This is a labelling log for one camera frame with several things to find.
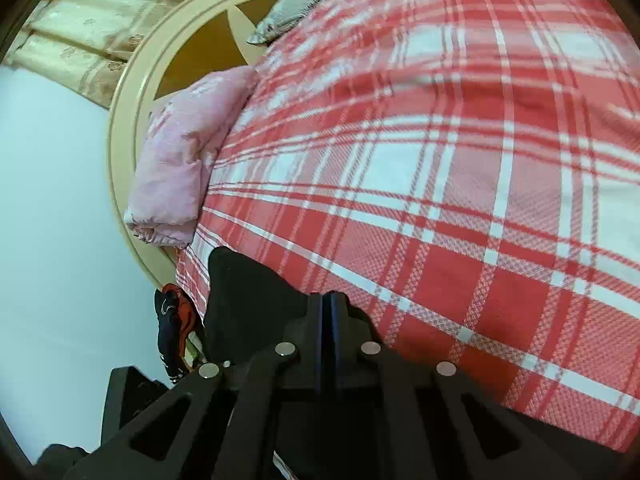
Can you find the pink floral quilt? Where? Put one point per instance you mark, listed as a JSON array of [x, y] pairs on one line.
[[185, 150]]

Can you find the cream wooden headboard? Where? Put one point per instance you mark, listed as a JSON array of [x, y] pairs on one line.
[[200, 55]]

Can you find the red plaid bed sheet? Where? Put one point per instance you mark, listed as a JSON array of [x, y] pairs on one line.
[[450, 185]]

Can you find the red and black garment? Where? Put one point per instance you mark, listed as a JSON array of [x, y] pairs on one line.
[[175, 320]]

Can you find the dark cloth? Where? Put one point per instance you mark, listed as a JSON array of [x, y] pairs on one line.
[[62, 460]]

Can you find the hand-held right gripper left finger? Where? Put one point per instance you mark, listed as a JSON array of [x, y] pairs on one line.
[[312, 327]]

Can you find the black pants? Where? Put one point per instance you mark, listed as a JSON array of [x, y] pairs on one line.
[[250, 300]]

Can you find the beige patterned curtain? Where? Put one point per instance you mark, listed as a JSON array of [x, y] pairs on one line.
[[100, 35]]

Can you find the grey striped pillow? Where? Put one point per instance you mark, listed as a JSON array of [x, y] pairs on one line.
[[295, 7]]

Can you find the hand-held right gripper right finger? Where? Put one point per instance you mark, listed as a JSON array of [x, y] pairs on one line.
[[346, 327]]

